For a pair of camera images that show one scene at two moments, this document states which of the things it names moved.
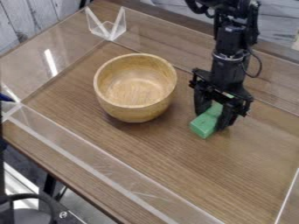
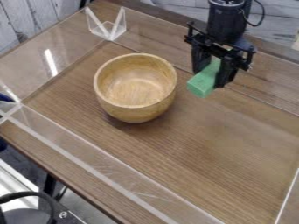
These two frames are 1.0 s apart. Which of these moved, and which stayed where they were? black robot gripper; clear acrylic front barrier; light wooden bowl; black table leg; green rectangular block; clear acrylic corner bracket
Moved: black robot gripper; green rectangular block
Stayed: clear acrylic corner bracket; clear acrylic front barrier; black table leg; light wooden bowl
